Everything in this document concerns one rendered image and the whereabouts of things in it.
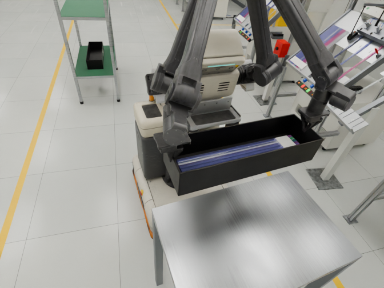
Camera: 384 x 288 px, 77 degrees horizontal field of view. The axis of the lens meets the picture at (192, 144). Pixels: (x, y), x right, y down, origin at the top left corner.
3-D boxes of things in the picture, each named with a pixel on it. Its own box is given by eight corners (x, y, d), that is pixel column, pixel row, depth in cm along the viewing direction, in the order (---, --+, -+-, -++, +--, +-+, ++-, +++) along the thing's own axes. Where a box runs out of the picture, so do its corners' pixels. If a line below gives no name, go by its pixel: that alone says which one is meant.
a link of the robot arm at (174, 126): (201, 91, 66) (172, 79, 63) (207, 115, 57) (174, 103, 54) (183, 123, 73) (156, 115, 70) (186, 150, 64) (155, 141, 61)
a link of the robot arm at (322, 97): (324, 78, 87) (316, 82, 84) (342, 86, 83) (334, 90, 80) (316, 95, 92) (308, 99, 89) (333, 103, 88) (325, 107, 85)
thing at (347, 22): (372, 68, 194) (372, 63, 191) (321, 38, 241) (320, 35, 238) (415, 38, 185) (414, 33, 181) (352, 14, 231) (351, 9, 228)
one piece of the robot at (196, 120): (175, 133, 123) (176, 96, 109) (223, 124, 132) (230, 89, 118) (186, 154, 113) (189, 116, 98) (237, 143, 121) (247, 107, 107)
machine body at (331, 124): (322, 153, 256) (353, 103, 215) (287, 115, 306) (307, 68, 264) (371, 147, 272) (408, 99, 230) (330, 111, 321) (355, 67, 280)
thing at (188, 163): (287, 140, 104) (290, 134, 102) (298, 151, 99) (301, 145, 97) (175, 166, 88) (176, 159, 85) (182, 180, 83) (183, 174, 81)
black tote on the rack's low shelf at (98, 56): (103, 68, 281) (102, 59, 274) (87, 69, 277) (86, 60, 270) (103, 50, 322) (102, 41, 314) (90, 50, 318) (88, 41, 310)
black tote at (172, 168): (285, 134, 109) (294, 113, 102) (311, 160, 98) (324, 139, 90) (163, 160, 91) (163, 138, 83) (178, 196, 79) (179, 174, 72)
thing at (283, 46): (260, 106, 317) (279, 45, 265) (252, 96, 334) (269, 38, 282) (276, 104, 323) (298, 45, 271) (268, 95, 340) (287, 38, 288)
